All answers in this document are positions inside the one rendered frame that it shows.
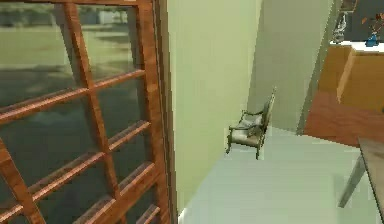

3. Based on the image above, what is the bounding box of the brown wooden framed window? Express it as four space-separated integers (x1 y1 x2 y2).
0 0 178 224

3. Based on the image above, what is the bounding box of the grey cushioned armchair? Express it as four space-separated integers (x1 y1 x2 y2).
225 87 277 161

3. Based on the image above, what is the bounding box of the silver glass bottle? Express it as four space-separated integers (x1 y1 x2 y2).
331 11 349 45

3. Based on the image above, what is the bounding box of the orange wooden cabinet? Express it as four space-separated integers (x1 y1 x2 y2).
317 40 384 114

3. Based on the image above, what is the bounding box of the blue vase with flowers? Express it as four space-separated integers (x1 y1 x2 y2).
361 12 384 48

